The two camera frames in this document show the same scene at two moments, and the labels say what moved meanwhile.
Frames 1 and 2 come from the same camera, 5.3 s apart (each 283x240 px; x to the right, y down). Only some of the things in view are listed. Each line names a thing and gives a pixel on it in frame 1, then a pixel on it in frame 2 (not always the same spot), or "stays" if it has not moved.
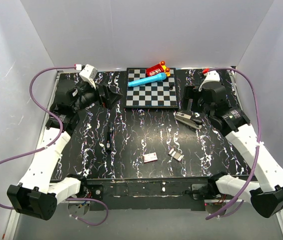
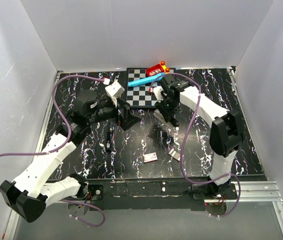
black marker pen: x=109 y=136 stays
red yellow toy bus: x=160 y=68 stays
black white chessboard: x=158 y=94 stays
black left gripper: x=110 y=98 to x=129 y=118
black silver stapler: x=188 y=120 to x=158 y=114
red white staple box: x=150 y=157 stays
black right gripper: x=191 y=92 to x=167 y=114
